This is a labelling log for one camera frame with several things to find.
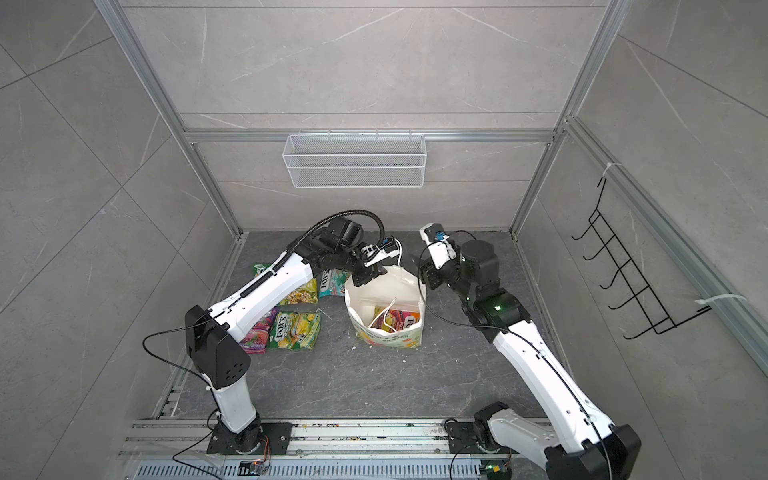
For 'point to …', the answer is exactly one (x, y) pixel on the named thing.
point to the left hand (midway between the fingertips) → (384, 262)
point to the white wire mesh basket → (358, 159)
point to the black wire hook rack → (644, 300)
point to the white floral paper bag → (390, 308)
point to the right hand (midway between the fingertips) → (423, 245)
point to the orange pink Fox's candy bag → (396, 319)
